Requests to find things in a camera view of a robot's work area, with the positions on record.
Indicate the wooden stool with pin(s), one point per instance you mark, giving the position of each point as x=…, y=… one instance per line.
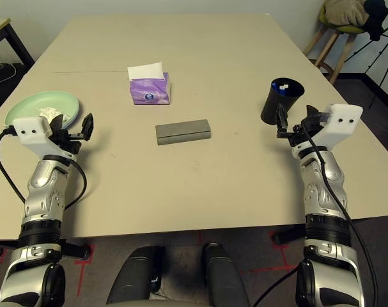
x=340, y=54

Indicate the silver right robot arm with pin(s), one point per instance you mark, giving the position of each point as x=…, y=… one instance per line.
x=321, y=192

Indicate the white tissue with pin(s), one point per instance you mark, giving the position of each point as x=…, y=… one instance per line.
x=50, y=112

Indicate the yellow-green seat cushion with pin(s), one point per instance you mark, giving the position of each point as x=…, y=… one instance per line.
x=350, y=29

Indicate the grey robot leg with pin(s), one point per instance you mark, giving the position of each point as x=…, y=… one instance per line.
x=225, y=278
x=134, y=275

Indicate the black tripod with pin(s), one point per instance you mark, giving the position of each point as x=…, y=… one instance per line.
x=385, y=60

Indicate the grey right robot leg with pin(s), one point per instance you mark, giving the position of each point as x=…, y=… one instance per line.
x=225, y=278

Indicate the grey glasses case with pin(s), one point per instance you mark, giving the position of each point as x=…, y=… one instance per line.
x=182, y=132

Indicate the light blue plate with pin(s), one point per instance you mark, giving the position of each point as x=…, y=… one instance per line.
x=73, y=118

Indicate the black bag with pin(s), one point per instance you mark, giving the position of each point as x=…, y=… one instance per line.
x=2, y=96

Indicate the light green plate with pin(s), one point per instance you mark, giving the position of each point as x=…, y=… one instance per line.
x=37, y=100

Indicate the purple tissue pack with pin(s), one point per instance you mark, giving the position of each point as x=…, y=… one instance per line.
x=150, y=91

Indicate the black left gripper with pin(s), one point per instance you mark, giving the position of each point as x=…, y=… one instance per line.
x=69, y=140

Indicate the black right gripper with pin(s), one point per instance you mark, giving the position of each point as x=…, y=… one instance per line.
x=300, y=132

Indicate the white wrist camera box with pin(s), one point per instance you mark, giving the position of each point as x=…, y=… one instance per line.
x=339, y=123
x=30, y=131

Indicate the wooden side table black legs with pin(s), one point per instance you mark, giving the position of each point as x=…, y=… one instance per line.
x=11, y=35

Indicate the black plastic cup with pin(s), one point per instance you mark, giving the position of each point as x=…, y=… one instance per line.
x=273, y=110

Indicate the black table foot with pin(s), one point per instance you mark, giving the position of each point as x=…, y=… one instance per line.
x=75, y=250
x=288, y=236

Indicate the white marker blue cap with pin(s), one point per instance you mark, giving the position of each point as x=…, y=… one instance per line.
x=280, y=90

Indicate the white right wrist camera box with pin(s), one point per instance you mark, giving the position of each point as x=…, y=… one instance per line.
x=339, y=123

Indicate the grey left robot leg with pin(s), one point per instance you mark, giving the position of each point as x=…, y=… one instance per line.
x=134, y=275

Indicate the beige cloth bundle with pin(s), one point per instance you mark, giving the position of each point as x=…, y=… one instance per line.
x=344, y=11

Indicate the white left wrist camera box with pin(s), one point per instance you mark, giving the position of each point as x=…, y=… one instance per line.
x=30, y=131

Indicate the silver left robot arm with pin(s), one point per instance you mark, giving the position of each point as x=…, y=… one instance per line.
x=43, y=192

